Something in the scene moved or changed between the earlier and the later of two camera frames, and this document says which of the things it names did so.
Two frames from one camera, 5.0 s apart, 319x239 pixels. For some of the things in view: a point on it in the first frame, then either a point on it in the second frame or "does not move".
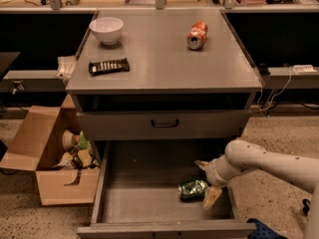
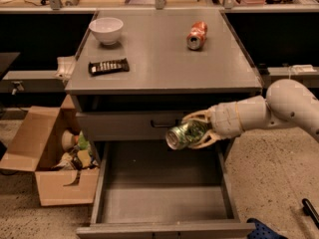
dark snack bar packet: [114, 66] does not move
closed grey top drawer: [162, 124] does not move
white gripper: [211, 172] to [223, 120]
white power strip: [305, 68] does not move
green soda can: [192, 190] to [184, 135]
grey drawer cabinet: [167, 74] does not move
